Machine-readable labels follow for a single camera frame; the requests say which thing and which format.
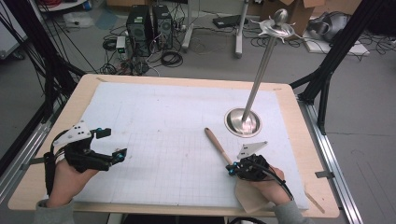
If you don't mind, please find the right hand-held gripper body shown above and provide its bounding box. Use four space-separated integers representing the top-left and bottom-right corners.
235 141 272 183

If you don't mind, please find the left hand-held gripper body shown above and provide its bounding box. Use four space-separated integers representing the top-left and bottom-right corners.
51 119 115 174

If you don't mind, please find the beige spatula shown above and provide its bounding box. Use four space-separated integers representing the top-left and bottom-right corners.
204 127 273 215

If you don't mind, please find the metal utensil stand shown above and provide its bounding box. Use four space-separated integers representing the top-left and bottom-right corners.
223 8 304 139

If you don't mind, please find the person's right hand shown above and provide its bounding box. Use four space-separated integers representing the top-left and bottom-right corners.
248 166 293 206

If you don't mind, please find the person's left hand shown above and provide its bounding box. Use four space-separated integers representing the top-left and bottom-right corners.
46 161 99 209

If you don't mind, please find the white grid mat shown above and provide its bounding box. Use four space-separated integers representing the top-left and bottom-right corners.
73 81 310 210

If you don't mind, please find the thin wooden strip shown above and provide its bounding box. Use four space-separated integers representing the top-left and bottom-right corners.
304 190 327 215

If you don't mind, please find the white power supply box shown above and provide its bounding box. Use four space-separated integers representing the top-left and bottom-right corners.
115 35 128 61

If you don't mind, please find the black computer tower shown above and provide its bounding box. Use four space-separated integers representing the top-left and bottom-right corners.
125 5 153 58
151 4 174 50

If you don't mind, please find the clear plastic bag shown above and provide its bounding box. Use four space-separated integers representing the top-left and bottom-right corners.
64 11 95 29

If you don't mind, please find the white stand leg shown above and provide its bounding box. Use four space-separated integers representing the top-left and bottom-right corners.
234 0 250 59
181 0 196 52

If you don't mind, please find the white round table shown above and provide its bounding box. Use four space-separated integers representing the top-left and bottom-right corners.
36 0 89 13

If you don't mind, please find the flat black device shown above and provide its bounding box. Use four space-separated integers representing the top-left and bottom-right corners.
212 14 249 29

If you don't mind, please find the white flat board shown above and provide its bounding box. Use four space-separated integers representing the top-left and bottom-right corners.
303 30 372 57

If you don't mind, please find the cardboard box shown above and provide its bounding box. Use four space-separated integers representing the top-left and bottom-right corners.
260 0 327 37

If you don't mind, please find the grey rounded headset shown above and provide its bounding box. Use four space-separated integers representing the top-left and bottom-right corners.
306 11 351 43

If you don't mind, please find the aluminium rail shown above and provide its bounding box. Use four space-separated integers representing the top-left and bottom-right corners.
297 99 364 224
0 102 64 204

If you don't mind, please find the coiled black cable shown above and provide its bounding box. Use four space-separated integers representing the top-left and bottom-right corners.
160 50 184 68

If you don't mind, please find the black metal frame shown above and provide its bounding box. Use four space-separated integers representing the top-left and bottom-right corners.
0 0 87 176
289 0 387 135

